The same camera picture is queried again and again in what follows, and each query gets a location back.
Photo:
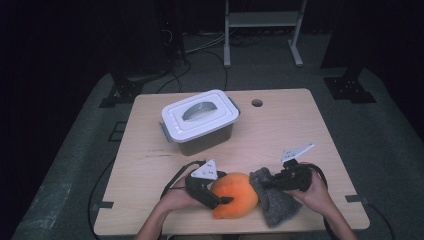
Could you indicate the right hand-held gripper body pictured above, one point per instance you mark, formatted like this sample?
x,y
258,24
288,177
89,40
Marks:
x,y
295,178

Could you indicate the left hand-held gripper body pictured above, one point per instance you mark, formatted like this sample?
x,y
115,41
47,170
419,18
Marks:
x,y
203,173

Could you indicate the orange plush toy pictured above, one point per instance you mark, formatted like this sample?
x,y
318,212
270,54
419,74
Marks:
x,y
235,196

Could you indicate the grey fluffy cloth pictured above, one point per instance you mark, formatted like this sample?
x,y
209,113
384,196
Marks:
x,y
280,206

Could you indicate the translucent grey storage box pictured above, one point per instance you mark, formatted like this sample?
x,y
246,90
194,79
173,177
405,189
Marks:
x,y
206,145

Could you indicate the white plastic container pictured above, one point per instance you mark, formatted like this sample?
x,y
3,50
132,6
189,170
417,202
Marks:
x,y
213,123

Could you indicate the person's right hand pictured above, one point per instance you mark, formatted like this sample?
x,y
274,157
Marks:
x,y
318,196

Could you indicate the person's left hand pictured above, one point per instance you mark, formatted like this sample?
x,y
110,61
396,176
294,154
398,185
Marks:
x,y
176,198

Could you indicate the black stand base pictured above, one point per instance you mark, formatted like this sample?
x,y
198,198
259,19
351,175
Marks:
x,y
350,90
125,90

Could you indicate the white metal stand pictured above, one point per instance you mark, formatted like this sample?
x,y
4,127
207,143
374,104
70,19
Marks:
x,y
263,18

